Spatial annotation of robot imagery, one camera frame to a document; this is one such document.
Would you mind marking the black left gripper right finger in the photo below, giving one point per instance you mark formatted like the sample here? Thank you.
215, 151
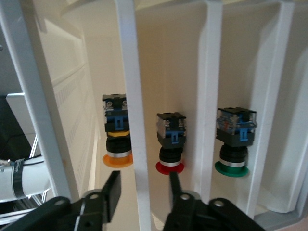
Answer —
175, 187

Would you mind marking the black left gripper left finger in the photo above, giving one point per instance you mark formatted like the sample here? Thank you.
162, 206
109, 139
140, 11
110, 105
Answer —
114, 192

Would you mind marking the green circuit board part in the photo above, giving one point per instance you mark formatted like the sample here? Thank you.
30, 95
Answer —
115, 120

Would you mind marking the white drawer with dividers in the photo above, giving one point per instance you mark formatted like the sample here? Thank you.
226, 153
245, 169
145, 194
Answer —
168, 60

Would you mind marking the red pushbutton switch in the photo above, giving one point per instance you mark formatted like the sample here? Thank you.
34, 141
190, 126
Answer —
172, 134

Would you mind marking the green pushbutton switch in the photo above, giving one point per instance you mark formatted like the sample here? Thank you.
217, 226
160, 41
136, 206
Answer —
234, 134

